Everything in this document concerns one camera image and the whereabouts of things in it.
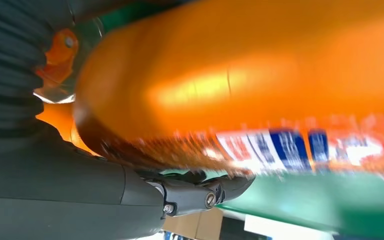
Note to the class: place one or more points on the white rectangular table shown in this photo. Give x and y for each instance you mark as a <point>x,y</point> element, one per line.
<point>284,230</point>

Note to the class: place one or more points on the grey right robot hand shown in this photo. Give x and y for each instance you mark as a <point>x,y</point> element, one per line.
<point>62,192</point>

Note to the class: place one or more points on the brown cardboard box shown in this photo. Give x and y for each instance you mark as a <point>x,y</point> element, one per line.
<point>192,227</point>

